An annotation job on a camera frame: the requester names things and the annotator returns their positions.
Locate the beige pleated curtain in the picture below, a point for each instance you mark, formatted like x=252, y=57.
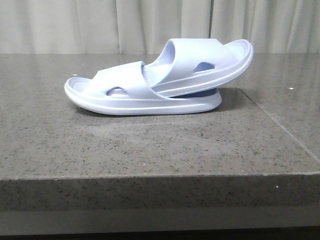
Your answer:
x=144, y=26

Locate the light blue slipper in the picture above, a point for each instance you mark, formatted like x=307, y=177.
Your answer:
x=122, y=90
x=191, y=65

